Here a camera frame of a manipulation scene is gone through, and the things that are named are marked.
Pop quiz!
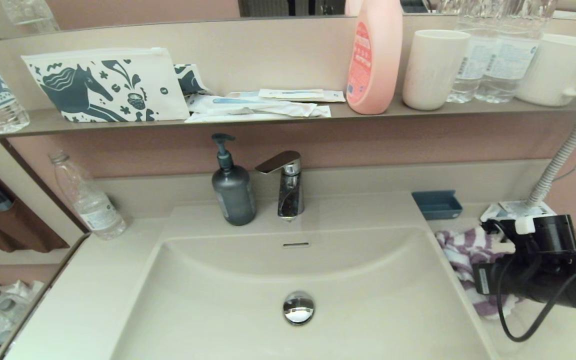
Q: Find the long white toothbrush packet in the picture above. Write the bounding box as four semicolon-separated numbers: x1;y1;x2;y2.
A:
186;94;319;118

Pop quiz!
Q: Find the blue soap tray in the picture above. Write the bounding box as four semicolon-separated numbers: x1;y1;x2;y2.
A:
411;189;464;221

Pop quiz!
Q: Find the white ceramic mug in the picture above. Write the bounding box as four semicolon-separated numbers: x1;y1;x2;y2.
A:
515;33;576;107

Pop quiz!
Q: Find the white tumbler cup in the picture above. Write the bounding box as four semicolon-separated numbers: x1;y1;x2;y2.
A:
401;29;471;111

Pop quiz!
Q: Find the grey soap pump bottle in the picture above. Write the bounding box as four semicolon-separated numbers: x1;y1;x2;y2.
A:
211;133;258;227

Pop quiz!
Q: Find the slim clear plastic bottle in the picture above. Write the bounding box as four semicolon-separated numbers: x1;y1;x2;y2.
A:
48;150;128;241

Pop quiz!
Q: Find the pink lotion bottle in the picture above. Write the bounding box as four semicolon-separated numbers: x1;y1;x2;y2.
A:
345;0;404;115

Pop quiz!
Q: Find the beige sink basin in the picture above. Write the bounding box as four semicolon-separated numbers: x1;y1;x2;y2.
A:
110;194;494;360

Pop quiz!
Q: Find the small cream sachet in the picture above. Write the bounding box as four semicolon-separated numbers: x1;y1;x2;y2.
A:
258;88;325;100

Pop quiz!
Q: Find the white horse print pouch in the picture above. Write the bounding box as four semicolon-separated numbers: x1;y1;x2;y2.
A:
21;47;191;123

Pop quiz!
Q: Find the white blue edged sachet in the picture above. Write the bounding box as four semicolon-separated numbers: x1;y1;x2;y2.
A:
225;90;346;103

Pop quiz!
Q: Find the chrome drain stopper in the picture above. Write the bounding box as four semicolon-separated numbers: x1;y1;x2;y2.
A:
282;291;316;326

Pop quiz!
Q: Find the grey wall shelf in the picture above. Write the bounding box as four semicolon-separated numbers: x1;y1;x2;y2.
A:
0;96;576;142

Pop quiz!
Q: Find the wall mirror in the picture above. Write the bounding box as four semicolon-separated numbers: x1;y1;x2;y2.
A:
0;0;576;41

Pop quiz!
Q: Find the flat white sachet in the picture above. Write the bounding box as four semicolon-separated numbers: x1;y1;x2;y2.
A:
184;106;332;124

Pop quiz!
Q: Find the small blue print pouch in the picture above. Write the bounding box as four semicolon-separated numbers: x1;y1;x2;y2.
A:
174;63;210;96

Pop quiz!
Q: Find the purple white striped towel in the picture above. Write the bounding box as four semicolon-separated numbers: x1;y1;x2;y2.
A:
435;225;525;321

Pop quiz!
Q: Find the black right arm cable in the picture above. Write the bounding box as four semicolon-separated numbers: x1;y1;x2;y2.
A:
495;255;576;343

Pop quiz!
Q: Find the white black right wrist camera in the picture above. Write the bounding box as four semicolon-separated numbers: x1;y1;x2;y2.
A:
480;214;576;255

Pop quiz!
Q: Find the clear water bottle white label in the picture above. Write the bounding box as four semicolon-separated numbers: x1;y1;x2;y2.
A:
474;0;558;104
446;0;500;104

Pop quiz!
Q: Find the white corrugated hose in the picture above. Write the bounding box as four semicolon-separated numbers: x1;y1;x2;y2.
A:
526;119;576;207

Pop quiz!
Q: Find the chrome sink faucet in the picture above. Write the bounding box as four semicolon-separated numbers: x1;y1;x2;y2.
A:
255;150;305;223

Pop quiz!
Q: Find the white printed paper card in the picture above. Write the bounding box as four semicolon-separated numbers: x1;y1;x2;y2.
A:
499;200;558;219

